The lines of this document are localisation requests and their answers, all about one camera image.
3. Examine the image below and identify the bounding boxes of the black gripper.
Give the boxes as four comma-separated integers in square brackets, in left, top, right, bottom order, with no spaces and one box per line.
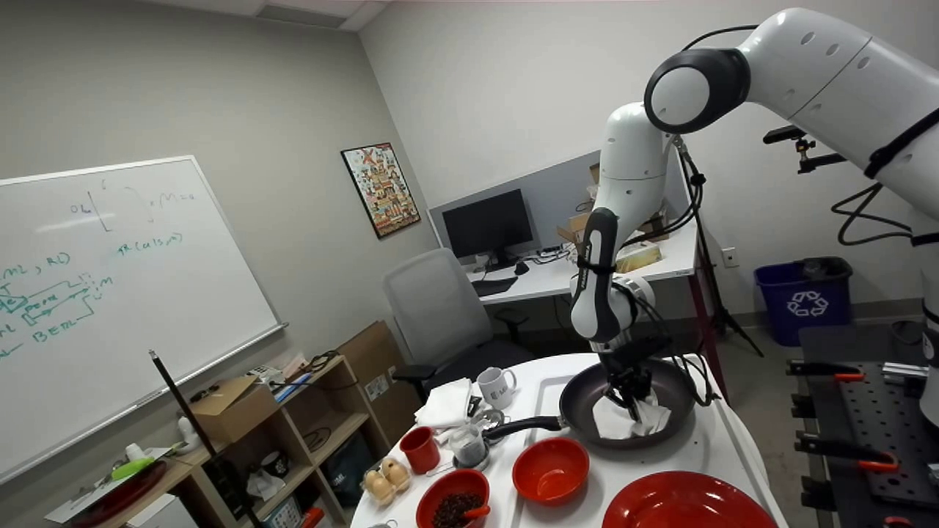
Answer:
[595,343,656,422]

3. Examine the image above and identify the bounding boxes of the white towel with red print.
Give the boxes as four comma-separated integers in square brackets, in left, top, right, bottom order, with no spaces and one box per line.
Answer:
[589,391,674,444]

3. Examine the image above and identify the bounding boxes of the black frying pan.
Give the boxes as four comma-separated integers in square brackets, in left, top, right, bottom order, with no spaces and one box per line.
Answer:
[482,358,699,454]

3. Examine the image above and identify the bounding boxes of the plain white folded towel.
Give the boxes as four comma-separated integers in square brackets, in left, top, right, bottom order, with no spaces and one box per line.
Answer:
[411,377,482,435]

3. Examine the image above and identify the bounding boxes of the empty red bowl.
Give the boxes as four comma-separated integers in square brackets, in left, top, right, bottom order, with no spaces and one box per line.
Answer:
[510,435,592,507]

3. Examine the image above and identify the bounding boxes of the red plate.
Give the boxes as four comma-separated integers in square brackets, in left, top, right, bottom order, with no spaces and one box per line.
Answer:
[602,470,781,528]

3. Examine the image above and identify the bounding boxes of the black tripod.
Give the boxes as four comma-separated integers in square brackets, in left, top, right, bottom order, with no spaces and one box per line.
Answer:
[674,145,769,360]

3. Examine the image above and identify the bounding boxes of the white mug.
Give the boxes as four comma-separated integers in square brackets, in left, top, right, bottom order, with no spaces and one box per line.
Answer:
[474,363,521,410]

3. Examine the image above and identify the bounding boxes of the light wooden block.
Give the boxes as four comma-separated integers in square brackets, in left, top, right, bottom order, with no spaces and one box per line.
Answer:
[614,243,662,277]

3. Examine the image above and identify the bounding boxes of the white office desk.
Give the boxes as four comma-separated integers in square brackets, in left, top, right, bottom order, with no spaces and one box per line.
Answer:
[466,227,731,394]

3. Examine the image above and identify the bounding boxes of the small metal cup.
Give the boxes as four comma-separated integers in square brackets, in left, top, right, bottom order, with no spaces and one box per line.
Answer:
[448,422,494,470]

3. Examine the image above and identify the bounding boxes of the blue recycling bin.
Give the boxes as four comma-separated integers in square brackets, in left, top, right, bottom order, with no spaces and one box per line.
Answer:
[752,255,857,349]

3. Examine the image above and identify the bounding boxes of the red bowl with beans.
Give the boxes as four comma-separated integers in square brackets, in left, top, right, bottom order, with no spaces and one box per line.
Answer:
[414,468,496,528]

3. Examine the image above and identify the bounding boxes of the red cup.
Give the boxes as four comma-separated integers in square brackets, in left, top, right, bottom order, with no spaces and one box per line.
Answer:
[395,426,444,478]

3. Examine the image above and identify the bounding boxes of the grey office chair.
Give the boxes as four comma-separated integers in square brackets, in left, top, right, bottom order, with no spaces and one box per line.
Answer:
[382,246,532,394]

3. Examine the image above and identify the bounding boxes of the grey desk partition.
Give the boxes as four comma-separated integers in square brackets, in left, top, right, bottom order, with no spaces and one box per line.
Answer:
[427,149,602,258]

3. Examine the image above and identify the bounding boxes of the black computer monitor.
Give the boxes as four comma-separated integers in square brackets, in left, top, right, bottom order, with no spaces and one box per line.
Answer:
[439,189,538,265]

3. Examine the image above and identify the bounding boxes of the black perforated workbench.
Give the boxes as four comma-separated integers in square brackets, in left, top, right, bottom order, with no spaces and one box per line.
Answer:
[796,319,939,528]

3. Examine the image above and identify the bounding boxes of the beige bread rolls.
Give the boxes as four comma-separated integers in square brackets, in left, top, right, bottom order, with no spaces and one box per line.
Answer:
[361,454,414,507]

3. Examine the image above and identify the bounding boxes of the wooden shelf unit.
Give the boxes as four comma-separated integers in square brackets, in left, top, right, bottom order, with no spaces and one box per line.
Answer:
[40,353,394,528]

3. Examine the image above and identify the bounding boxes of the framed colourful poster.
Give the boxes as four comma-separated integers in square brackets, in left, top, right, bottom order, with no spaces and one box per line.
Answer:
[338,142,425,243]

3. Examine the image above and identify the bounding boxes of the small cardboard box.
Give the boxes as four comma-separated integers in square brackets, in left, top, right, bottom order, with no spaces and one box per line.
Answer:
[188,377,282,448]

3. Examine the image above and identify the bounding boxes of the black pole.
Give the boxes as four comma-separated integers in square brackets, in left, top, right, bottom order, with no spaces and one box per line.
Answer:
[146,346,243,528]

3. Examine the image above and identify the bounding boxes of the small white bottle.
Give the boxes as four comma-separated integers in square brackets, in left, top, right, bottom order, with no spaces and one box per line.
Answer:
[174,415,203,454]

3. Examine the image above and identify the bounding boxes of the green object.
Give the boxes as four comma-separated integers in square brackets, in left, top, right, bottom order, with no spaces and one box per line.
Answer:
[108,453,158,485]

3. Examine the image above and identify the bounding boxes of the whiteboard with green writing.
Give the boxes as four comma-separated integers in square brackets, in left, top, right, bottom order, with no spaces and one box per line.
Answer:
[0,154,287,487]

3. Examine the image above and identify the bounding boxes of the black clamp with orange handle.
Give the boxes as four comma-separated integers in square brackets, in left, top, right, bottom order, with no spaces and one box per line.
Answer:
[787,358,868,388]
[791,429,901,478]

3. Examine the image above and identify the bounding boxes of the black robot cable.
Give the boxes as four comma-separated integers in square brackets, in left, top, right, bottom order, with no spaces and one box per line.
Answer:
[830,180,939,325]

